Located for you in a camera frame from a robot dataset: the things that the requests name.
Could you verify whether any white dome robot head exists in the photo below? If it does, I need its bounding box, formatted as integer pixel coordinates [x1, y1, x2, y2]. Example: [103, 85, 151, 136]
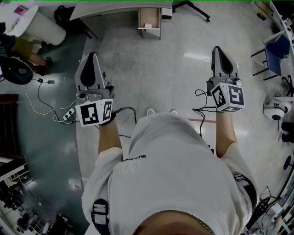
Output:
[263, 96, 292, 122]

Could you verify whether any dark wooden cabinet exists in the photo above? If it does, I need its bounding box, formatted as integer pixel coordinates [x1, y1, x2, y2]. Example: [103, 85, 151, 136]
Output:
[0, 93, 26, 161]

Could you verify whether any pink booklet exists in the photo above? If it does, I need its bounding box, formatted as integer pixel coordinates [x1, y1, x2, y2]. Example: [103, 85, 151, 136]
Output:
[13, 6, 28, 16]

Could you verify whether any person's left black harness strap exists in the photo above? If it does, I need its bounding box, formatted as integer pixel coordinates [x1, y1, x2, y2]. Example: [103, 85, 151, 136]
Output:
[90, 198, 111, 235]

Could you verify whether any left hand-held gripper black cable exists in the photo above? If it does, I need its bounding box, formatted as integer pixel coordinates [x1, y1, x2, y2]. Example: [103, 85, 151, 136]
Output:
[111, 106, 139, 139]

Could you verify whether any black tripod stand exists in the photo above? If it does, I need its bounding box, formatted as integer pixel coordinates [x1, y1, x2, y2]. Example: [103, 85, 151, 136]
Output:
[172, 0, 211, 23]

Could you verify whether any black floor cable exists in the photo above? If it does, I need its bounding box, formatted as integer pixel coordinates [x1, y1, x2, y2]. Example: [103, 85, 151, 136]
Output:
[37, 80, 80, 121]

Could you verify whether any right hand-held gripper black cable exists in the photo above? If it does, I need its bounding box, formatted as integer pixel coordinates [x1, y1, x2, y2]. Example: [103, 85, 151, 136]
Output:
[192, 89, 218, 139]

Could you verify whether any black bead bracelet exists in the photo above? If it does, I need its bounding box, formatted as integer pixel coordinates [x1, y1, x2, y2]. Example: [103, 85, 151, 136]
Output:
[98, 113, 116, 126]

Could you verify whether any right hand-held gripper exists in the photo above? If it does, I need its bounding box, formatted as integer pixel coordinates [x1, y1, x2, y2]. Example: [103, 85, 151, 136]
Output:
[206, 46, 246, 113]

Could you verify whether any person's right black harness strap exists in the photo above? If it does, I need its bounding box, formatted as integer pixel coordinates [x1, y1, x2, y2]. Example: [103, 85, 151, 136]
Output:
[232, 173, 258, 207]

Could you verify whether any black backpack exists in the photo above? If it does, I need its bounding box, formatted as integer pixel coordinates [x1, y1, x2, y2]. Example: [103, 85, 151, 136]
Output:
[53, 5, 75, 26]

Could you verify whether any person's right forearm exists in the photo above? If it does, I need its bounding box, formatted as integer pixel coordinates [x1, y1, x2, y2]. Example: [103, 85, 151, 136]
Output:
[215, 110, 238, 159]

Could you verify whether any metal chain necklace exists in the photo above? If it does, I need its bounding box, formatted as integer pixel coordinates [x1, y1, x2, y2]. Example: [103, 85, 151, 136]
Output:
[189, 213, 215, 235]

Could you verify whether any person's black harness strap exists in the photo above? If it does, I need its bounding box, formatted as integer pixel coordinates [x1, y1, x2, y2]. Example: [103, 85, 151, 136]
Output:
[90, 198, 111, 235]
[232, 173, 258, 207]

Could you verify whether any blue chair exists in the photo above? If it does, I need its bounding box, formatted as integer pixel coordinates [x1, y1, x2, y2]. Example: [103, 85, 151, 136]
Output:
[250, 31, 291, 81]

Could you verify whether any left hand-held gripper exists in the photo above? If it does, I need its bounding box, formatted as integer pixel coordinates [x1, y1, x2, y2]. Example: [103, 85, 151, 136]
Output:
[74, 52, 115, 127]

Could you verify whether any person's white t-shirt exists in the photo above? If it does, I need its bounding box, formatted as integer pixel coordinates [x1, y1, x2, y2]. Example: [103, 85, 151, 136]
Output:
[81, 112, 260, 235]

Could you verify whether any white power strip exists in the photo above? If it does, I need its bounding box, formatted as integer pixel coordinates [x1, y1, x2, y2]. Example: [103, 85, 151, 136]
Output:
[62, 107, 77, 121]

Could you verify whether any wooden drawer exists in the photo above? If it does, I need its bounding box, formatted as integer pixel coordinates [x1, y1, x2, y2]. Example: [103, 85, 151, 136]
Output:
[137, 7, 162, 41]

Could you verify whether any person's left forearm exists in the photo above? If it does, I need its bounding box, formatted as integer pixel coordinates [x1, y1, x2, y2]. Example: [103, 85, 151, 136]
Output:
[98, 119, 123, 161]

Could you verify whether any cardboard box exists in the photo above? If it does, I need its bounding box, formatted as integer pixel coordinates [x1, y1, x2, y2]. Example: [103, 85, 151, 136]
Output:
[251, 0, 276, 20]

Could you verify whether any white round pedestal table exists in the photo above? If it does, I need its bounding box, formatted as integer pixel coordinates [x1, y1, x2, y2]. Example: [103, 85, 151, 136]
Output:
[9, 5, 67, 46]

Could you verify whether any white floor cable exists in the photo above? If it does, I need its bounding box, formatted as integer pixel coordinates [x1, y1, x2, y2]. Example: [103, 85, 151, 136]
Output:
[23, 84, 78, 125]

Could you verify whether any black round stool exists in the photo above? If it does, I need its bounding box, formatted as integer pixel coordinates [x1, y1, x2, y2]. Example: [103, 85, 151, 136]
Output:
[0, 56, 34, 86]

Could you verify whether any hand-held gripper black cable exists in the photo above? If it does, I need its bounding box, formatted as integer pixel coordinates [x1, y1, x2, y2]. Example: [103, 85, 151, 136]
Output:
[192, 89, 218, 139]
[111, 106, 139, 139]

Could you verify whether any black round stand base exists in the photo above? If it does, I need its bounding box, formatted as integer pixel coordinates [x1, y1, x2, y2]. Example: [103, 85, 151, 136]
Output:
[283, 155, 294, 171]

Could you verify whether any grey wooden desk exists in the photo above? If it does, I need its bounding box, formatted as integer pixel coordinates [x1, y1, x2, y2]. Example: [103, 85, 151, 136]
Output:
[69, 0, 174, 42]

